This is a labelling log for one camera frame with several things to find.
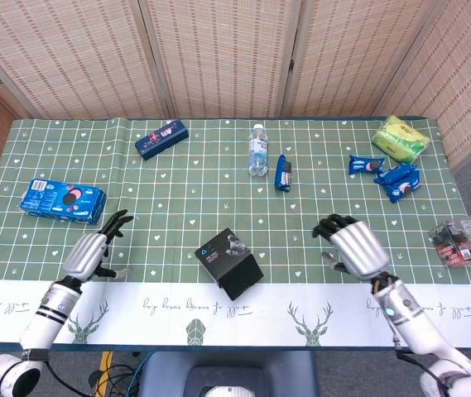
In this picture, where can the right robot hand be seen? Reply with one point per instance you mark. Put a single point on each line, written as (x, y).
(359, 248)

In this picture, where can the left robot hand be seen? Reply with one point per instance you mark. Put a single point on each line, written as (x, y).
(88, 252)

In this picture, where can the black paper box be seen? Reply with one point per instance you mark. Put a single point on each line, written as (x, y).
(235, 269)

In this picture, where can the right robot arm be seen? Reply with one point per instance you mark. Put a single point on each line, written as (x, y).
(417, 326)

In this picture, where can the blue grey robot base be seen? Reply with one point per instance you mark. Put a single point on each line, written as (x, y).
(169, 372)

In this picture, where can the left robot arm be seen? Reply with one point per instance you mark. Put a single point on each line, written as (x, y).
(49, 318)

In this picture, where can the long dark blue box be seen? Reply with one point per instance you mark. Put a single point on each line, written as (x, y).
(160, 140)

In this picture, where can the large blue Oreo carton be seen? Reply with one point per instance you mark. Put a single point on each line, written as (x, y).
(61, 202)

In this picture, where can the blue Oreo snack packet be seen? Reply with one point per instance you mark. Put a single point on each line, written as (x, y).
(394, 174)
(405, 190)

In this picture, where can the blue Oreo packet pink cookie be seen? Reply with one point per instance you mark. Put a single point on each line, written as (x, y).
(365, 164)

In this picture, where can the red black clear plastic package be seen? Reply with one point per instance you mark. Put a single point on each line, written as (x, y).
(458, 244)

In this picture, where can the blue Oreo packet white label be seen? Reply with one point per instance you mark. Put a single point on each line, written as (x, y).
(284, 173)

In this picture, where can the green yellow snack bag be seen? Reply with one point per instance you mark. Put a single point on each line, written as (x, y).
(400, 138)

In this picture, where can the clear plastic water bottle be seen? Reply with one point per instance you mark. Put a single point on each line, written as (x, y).
(258, 151)

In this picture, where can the green grid tablecloth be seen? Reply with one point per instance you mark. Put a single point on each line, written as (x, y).
(218, 198)

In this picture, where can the woven folding screen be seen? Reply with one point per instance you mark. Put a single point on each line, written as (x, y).
(227, 58)

